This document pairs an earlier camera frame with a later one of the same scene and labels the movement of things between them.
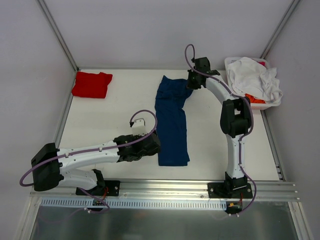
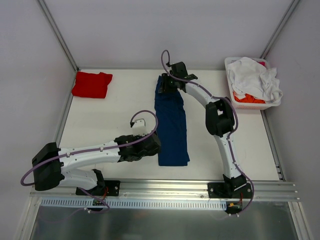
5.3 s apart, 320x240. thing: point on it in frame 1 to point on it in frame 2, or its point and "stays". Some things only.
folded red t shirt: [91, 85] stays
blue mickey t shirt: [170, 96] stays
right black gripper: [191, 80] to [166, 85]
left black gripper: [154, 143] stays
